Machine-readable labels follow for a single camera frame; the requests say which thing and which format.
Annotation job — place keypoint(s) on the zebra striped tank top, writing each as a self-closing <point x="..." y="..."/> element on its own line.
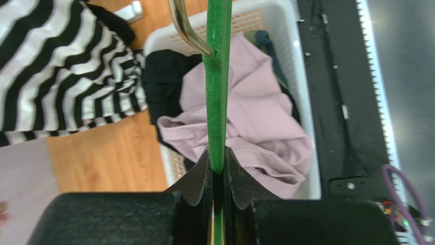
<point x="64" y="70"/>

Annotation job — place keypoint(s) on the green tank top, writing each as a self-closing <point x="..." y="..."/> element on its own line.
<point x="261" y="40"/>

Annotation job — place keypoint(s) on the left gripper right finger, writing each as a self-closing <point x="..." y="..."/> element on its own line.
<point x="254" y="215"/>

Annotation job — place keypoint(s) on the white plastic basket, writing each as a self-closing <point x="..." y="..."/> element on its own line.
<point x="279" y="19"/>

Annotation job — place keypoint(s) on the white clothes rack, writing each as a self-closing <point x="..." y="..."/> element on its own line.
<point x="131" y="13"/>

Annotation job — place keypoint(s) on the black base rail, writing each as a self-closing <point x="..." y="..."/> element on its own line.
<point x="350" y="114"/>

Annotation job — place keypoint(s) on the black tank top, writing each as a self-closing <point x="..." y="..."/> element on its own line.
<point x="162" y="79"/>

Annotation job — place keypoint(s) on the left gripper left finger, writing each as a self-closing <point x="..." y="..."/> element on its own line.
<point x="179" y="215"/>

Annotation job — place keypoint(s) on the dark top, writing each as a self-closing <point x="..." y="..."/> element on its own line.
<point x="266" y="139"/>

